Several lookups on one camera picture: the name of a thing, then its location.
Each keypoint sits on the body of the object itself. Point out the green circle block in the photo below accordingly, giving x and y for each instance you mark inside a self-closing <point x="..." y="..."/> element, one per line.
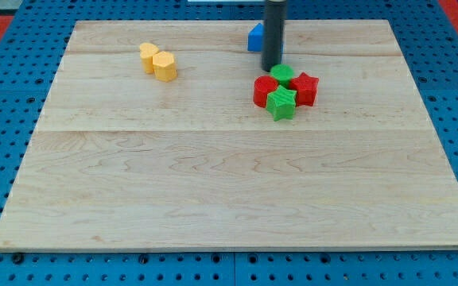
<point x="283" y="73"/>

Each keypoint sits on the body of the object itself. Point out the red star block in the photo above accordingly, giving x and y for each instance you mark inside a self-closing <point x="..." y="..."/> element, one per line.
<point x="306" y="89"/>

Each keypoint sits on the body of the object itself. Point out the blue pentagon block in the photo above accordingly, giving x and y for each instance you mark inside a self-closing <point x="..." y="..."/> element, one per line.
<point x="255" y="38"/>

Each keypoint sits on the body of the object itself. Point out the yellow hexagon block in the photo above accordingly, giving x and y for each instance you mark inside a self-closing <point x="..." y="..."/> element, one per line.
<point x="164" y="65"/>

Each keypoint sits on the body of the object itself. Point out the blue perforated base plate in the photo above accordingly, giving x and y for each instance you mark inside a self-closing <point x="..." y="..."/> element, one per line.
<point x="30" y="52"/>

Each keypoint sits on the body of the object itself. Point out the red circle block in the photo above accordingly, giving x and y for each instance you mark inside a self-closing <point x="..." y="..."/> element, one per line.
<point x="263" y="85"/>

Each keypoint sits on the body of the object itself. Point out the wooden board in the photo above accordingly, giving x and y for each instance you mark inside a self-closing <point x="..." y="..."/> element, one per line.
<point x="121" y="162"/>

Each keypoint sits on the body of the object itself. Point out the yellow heart block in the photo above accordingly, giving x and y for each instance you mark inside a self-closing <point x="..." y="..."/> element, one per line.
<point x="147" y="51"/>

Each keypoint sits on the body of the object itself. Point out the green star block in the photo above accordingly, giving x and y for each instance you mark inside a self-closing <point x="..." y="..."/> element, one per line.
<point x="281" y="103"/>

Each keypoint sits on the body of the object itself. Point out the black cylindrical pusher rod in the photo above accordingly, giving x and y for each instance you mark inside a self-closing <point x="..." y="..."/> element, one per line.
<point x="274" y="16"/>

